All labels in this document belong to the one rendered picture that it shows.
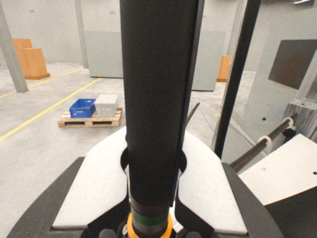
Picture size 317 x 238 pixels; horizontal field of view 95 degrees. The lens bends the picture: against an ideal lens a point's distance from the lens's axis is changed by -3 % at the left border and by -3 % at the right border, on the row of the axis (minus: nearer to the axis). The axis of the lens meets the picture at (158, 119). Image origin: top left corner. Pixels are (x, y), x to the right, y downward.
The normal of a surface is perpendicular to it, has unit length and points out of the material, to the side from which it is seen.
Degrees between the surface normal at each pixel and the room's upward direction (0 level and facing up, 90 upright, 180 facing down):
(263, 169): 50
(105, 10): 90
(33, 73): 90
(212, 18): 90
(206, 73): 90
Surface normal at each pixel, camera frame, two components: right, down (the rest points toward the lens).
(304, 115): -0.79, 0.24
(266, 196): -0.73, -0.59
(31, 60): 0.04, 0.45
